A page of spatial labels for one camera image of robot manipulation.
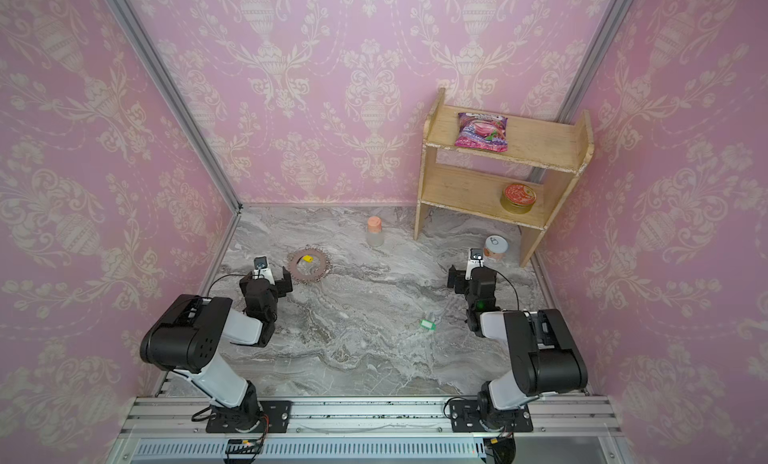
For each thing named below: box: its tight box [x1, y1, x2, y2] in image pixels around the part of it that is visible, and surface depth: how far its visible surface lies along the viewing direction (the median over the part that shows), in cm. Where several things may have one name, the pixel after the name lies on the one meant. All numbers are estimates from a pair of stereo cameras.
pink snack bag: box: [455, 112, 508, 152], surface depth 76 cm
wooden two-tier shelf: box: [414, 88, 595, 267], surface depth 83 cm
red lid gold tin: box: [500, 183, 537, 215], surface depth 91 cm
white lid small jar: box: [485, 234, 509, 254], surface depth 105 cm
